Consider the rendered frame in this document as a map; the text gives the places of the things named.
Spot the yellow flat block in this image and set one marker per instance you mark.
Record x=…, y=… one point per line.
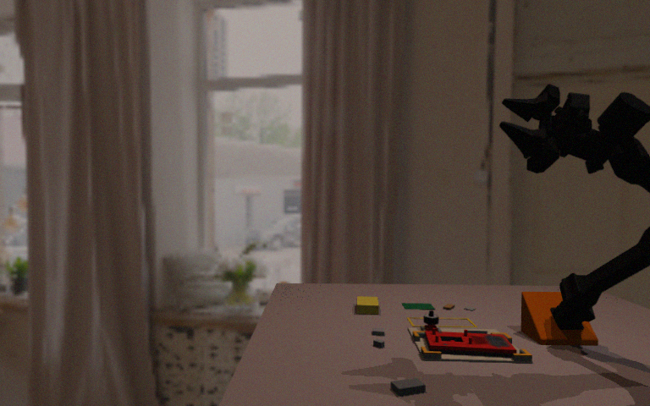
x=367, y=305

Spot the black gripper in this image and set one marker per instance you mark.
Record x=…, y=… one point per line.
x=542, y=145

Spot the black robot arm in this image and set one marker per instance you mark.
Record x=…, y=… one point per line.
x=615, y=142

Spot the black rubber tyre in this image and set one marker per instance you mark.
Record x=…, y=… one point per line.
x=431, y=320

